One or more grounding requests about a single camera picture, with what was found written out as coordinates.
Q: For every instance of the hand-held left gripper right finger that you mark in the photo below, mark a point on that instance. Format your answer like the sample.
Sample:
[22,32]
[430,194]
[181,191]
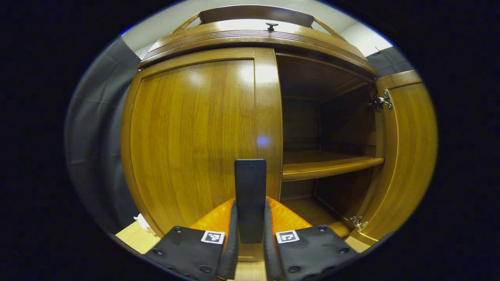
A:
[312,253]

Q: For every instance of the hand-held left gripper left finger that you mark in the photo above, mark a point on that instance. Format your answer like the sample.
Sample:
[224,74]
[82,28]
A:
[187,253]

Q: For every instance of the wooden cabinet door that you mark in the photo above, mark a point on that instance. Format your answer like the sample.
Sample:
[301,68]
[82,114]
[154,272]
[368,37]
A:
[410,156]
[187,136]

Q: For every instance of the wooden double-door shoe cabinet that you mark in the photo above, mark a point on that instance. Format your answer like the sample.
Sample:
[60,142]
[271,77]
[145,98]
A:
[254,13]

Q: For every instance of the metal door hinge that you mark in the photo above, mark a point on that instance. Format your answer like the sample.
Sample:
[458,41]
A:
[357,222]
[381,101]

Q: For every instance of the wooden inner cabinet shelf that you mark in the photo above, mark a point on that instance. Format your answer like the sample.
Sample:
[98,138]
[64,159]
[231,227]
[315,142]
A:
[324,166]

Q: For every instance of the wooden cabinet drawer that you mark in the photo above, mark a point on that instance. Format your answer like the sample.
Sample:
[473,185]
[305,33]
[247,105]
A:
[218,28]

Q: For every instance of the small white object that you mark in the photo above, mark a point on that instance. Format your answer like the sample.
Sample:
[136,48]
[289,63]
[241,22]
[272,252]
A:
[142,224]

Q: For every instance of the black drawer knob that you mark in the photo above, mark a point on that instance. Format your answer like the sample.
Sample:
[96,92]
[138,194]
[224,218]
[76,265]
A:
[271,26]

